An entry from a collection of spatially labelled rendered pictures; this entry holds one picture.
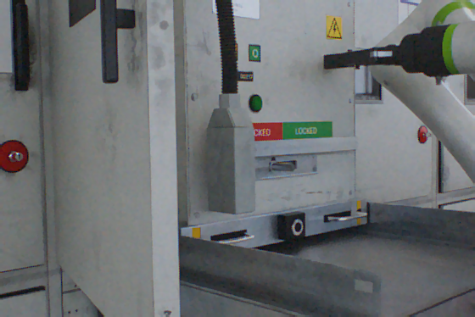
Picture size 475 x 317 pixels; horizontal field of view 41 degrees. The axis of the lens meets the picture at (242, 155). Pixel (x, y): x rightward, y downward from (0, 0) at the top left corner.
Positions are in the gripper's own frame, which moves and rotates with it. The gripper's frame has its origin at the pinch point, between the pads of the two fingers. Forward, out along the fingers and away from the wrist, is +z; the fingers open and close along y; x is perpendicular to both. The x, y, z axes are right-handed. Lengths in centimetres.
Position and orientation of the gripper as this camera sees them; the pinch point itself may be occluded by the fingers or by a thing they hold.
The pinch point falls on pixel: (338, 60)
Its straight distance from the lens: 135.8
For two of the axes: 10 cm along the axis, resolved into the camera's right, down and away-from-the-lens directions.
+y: 7.2, -0.5, 6.9
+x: -0.2, -10.0, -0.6
